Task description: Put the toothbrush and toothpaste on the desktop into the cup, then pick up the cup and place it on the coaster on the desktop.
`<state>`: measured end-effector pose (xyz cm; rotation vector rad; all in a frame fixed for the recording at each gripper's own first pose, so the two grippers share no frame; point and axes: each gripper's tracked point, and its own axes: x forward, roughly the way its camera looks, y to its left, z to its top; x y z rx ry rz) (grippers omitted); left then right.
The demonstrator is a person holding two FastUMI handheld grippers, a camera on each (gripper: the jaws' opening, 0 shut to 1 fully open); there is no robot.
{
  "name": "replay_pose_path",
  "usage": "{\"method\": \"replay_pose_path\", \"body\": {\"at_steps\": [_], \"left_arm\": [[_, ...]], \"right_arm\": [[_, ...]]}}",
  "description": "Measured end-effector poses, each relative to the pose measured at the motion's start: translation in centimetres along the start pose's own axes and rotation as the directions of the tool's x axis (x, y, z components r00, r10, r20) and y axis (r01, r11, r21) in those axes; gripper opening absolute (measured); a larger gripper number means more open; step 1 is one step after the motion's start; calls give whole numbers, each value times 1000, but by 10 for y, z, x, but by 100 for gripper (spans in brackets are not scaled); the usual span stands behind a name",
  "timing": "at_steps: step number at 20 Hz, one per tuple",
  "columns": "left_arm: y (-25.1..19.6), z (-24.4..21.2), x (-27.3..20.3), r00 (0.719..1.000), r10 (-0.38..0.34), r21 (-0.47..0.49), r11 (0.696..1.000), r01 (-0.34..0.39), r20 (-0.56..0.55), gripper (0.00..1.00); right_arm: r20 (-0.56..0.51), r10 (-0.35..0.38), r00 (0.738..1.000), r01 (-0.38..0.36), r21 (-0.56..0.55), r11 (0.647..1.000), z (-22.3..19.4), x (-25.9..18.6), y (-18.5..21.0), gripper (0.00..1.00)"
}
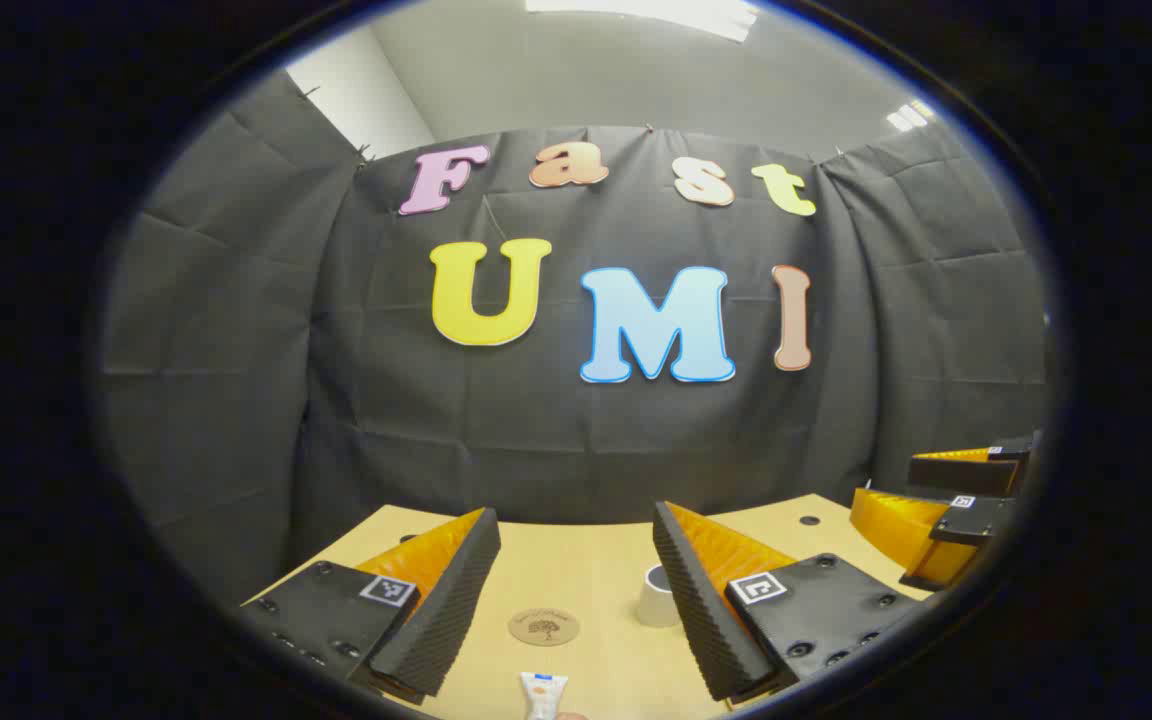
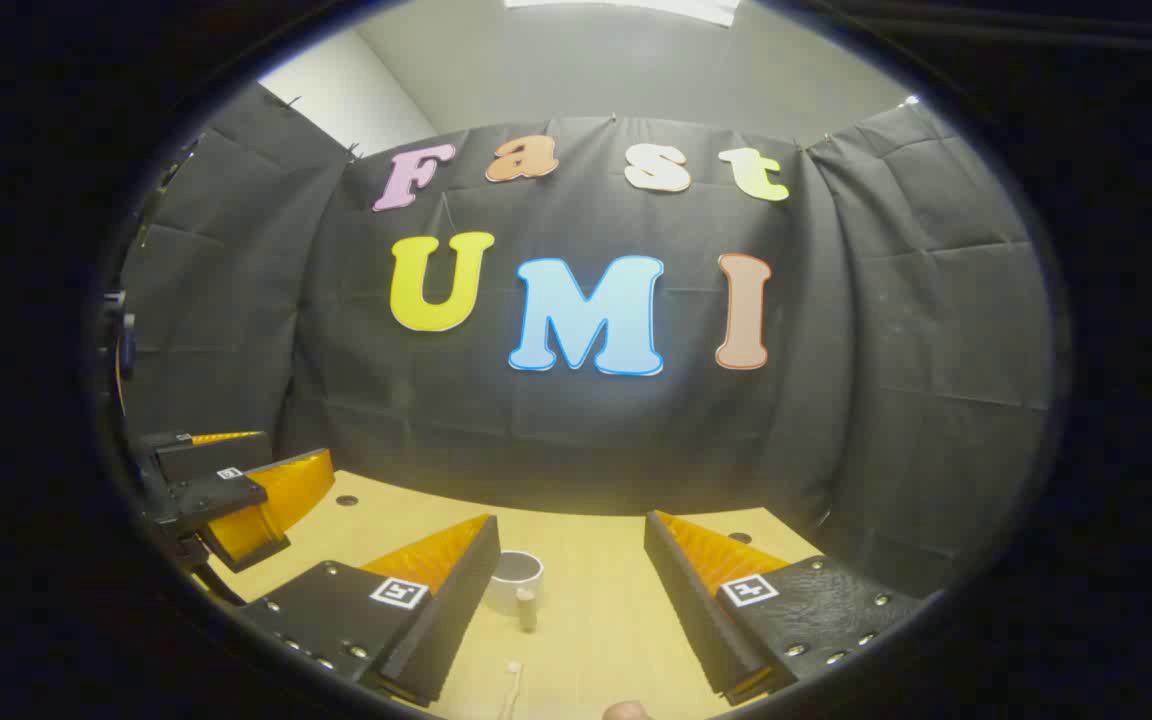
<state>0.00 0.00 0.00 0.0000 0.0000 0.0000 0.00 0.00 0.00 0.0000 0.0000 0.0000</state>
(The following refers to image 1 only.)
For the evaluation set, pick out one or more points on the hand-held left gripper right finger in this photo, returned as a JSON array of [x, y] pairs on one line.
[[701, 610]]

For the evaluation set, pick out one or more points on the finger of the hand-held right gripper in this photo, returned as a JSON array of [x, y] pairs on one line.
[[961, 475], [911, 530]]

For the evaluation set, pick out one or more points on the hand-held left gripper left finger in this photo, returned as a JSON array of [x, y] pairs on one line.
[[451, 600]]

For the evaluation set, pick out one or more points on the round wooden coaster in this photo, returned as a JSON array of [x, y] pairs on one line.
[[544, 627]]

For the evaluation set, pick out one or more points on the white toothpaste tube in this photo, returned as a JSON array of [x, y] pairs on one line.
[[543, 695]]

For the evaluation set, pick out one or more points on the light wooden desktop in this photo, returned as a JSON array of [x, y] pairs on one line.
[[586, 560]]

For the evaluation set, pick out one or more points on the black backdrop cloth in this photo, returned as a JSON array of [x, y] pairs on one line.
[[556, 440]]

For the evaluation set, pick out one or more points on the ceiling light panel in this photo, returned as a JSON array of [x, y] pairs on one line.
[[646, 14], [911, 114]]

